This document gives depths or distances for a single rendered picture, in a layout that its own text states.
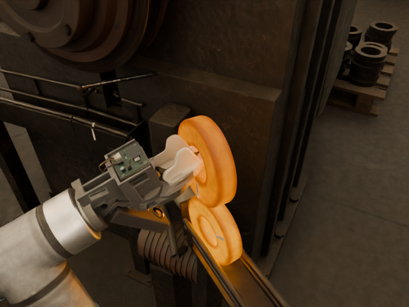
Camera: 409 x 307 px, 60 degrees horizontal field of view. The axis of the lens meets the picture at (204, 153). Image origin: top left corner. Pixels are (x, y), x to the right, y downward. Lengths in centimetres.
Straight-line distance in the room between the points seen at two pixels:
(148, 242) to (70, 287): 43
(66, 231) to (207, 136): 24
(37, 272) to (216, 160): 29
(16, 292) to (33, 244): 7
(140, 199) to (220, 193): 12
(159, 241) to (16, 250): 49
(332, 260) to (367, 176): 59
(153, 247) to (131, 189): 47
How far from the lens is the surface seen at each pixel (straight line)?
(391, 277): 168
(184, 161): 54
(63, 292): 58
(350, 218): 181
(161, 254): 97
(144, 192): 55
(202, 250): 75
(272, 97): 84
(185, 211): 80
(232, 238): 69
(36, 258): 55
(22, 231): 56
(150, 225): 61
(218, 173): 52
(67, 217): 53
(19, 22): 90
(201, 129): 54
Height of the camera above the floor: 131
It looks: 41 degrees down
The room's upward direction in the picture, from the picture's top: straight up
